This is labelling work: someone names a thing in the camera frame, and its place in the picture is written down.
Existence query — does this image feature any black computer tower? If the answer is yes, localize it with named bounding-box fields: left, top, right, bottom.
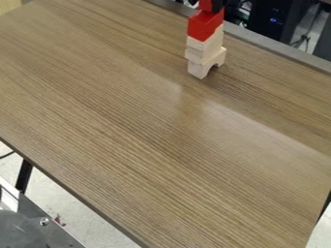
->
left=247, top=0, right=321, bottom=45

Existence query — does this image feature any large red block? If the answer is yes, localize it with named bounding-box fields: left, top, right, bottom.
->
left=186, top=9, right=226, bottom=43

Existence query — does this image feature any plain wooden block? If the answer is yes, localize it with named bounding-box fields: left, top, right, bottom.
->
left=183, top=45, right=226, bottom=63
left=185, top=24, right=226, bottom=52

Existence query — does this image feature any wooden arch block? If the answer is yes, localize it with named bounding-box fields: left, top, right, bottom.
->
left=186, top=46, right=229, bottom=80

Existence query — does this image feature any black table leg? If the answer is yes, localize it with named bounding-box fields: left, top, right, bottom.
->
left=14, top=157, right=36, bottom=195

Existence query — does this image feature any grey metal base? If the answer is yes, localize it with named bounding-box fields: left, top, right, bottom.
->
left=0, top=184, right=86, bottom=248

